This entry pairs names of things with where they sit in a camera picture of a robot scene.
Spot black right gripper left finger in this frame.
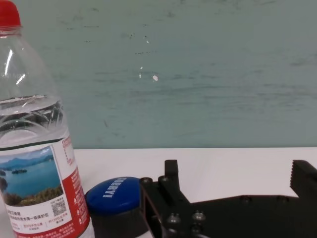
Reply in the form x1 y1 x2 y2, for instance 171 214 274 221
139 159 191 238

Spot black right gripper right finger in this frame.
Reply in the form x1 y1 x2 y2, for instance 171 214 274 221
288 160 317 199

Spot blue button on black base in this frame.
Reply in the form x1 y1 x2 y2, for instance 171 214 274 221
85 176 150 238

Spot clear red-capped water bottle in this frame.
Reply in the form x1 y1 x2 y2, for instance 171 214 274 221
0 0 96 238

